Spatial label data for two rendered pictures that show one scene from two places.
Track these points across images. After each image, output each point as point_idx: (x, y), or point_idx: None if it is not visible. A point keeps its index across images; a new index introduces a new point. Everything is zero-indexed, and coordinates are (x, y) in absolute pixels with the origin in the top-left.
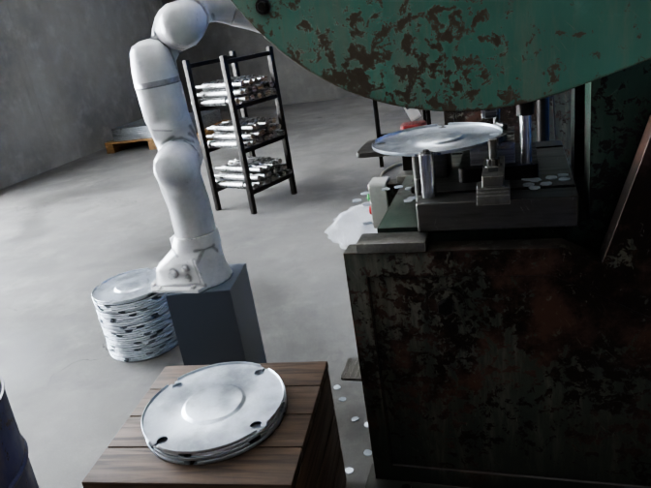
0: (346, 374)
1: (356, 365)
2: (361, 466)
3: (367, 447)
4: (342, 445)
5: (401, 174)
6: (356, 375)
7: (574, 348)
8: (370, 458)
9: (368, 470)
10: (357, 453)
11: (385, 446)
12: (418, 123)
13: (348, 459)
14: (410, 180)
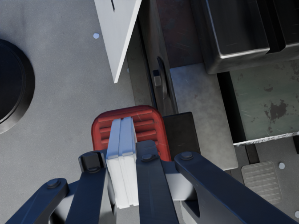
0: (276, 197)
1: (260, 193)
2: (295, 164)
3: (276, 168)
4: (281, 188)
5: (226, 159)
6: (274, 187)
7: None
8: (285, 162)
9: (296, 158)
10: (284, 173)
11: None
12: (141, 128)
13: (292, 177)
14: (276, 120)
